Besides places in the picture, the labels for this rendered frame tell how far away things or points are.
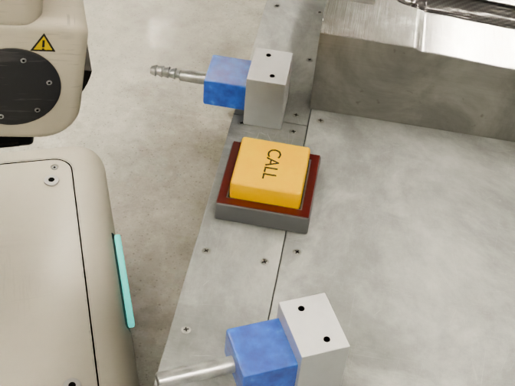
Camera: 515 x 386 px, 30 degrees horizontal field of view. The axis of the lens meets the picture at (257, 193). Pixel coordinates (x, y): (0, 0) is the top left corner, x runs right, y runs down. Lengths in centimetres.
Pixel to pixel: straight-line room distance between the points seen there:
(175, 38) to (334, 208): 157
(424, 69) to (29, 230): 81
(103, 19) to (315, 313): 181
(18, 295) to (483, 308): 82
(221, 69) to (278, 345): 32
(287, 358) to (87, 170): 98
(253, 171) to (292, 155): 4
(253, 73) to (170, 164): 116
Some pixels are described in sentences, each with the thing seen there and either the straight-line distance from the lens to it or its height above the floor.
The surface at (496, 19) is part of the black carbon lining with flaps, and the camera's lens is 96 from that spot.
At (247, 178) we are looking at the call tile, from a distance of 80.
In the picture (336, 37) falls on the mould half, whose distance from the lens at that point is 88.
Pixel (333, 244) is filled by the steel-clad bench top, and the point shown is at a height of 80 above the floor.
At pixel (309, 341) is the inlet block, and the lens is 67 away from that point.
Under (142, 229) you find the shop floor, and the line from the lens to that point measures 190.
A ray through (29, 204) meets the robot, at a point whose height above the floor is 28.
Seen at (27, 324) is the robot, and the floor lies 28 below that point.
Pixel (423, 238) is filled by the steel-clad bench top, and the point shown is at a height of 80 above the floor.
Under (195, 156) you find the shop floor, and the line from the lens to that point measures 205.
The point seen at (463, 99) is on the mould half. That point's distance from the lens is 91.
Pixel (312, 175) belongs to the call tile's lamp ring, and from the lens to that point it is 83.
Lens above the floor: 139
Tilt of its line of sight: 45 degrees down
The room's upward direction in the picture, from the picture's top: 6 degrees clockwise
